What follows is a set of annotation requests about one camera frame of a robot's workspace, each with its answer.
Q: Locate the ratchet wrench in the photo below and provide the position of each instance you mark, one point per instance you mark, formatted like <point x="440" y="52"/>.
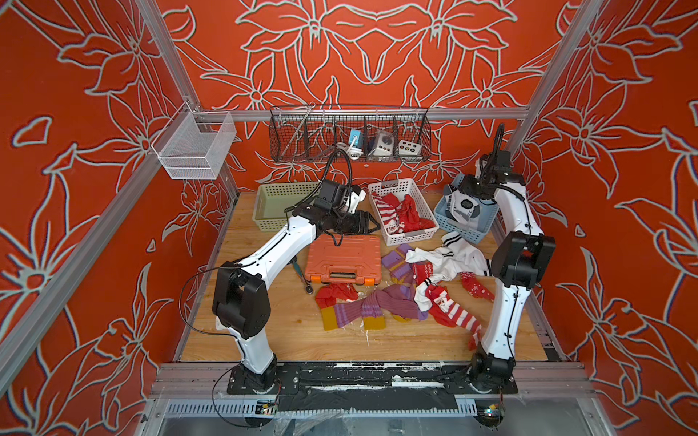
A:
<point x="307" y="284"/>

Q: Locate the purple yellow striped sock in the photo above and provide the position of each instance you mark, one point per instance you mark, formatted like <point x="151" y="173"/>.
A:
<point x="399" y="270"/>

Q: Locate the white black grip sock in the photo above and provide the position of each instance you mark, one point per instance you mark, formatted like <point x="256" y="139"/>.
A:
<point x="465" y="209"/>

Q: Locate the black wire wall basket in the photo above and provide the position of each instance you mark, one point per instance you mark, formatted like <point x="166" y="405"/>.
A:
<point x="310" y="133"/>

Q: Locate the white power adapter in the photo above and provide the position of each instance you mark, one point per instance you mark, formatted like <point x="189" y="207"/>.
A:
<point x="352" y="145"/>

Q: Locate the red white striped santa sock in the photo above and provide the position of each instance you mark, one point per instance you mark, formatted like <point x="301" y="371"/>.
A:
<point x="447" y="312"/>

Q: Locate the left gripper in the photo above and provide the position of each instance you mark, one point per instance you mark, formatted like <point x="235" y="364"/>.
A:
<point x="362" y="223"/>

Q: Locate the red christmas sock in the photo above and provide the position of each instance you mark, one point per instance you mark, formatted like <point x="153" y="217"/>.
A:
<point x="410" y="219"/>

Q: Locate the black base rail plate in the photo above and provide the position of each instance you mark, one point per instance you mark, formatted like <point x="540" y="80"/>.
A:
<point x="368" y="387"/>

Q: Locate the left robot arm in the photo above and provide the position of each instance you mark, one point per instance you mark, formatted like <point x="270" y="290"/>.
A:
<point x="241" y="302"/>

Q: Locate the blue plastic basket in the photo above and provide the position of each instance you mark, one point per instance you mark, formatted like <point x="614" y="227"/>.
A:
<point x="472" y="233"/>

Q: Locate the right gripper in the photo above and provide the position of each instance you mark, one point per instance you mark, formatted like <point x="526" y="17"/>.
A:
<point x="466" y="185"/>

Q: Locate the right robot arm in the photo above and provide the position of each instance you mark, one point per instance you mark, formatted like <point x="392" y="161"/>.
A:
<point x="518" y="265"/>

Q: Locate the red patterned knit sock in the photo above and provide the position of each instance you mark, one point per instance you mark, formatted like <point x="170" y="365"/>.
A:
<point x="423" y="273"/>

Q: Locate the white wire wall basket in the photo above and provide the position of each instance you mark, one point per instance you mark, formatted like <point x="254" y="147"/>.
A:
<point x="189" y="150"/>

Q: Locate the white socket cube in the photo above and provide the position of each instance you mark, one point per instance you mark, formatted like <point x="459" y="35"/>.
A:
<point x="382" y="145"/>

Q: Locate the purple ribbed sock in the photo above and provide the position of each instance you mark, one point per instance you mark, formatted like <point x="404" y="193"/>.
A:
<point x="396" y="299"/>

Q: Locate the orange plastic tool case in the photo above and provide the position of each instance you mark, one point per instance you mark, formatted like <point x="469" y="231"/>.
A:
<point x="357" y="260"/>

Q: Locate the white plastic basket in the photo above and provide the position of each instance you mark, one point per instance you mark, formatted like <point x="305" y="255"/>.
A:
<point x="400" y="188"/>

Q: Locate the white black striped crew sock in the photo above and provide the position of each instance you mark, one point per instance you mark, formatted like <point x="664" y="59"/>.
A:
<point x="454" y="257"/>

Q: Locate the green plastic basket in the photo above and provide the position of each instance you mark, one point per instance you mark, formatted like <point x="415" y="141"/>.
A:
<point x="273" y="198"/>

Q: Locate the red crumpled sock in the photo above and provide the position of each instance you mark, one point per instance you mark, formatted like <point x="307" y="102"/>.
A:
<point x="333" y="293"/>

